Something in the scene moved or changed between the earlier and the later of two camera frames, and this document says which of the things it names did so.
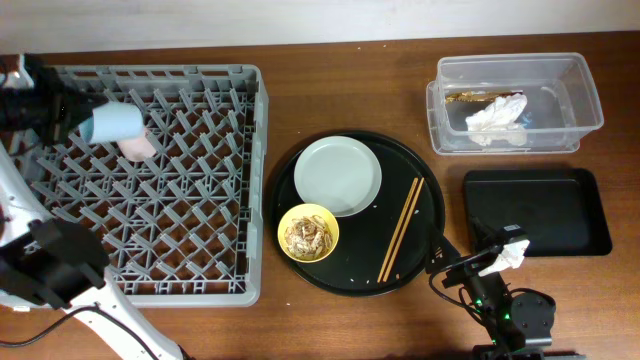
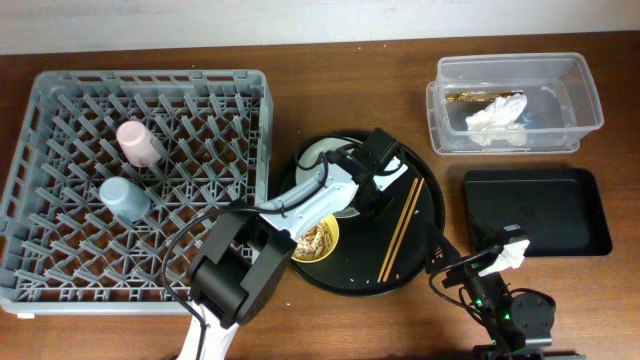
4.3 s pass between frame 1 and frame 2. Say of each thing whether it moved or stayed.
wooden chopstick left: stayed
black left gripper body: moved
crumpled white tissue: stayed
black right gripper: stayed
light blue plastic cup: moved
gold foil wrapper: stayed
